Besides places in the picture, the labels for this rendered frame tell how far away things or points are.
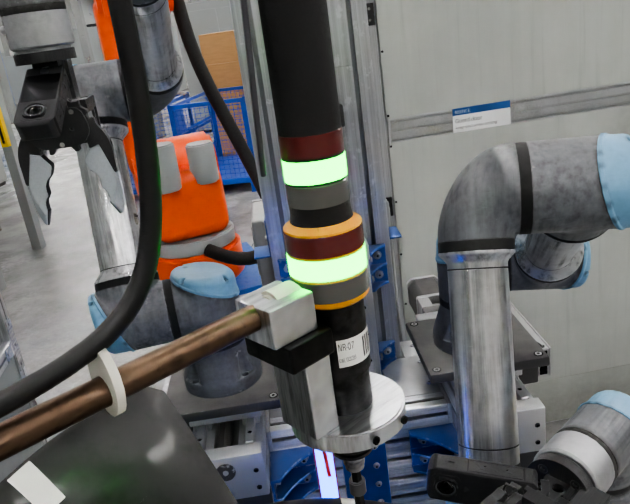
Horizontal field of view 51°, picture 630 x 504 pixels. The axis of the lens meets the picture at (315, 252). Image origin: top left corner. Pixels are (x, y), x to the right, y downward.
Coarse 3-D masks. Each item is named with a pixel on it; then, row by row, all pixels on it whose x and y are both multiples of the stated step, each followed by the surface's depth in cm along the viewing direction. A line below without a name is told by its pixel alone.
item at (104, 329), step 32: (128, 0) 26; (128, 32) 26; (128, 64) 26; (128, 96) 27; (160, 192) 28; (160, 224) 29; (128, 288) 28; (128, 320) 28; (96, 352) 27; (32, 384) 26; (0, 416) 25
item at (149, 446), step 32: (96, 416) 45; (128, 416) 46; (160, 416) 47; (64, 448) 42; (96, 448) 43; (128, 448) 44; (160, 448) 46; (192, 448) 47; (64, 480) 41; (96, 480) 42; (128, 480) 43; (160, 480) 44; (192, 480) 45
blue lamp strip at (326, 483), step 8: (320, 456) 82; (328, 456) 82; (320, 464) 82; (320, 472) 82; (320, 480) 83; (328, 480) 83; (328, 488) 83; (336, 488) 84; (328, 496) 84; (336, 496) 84
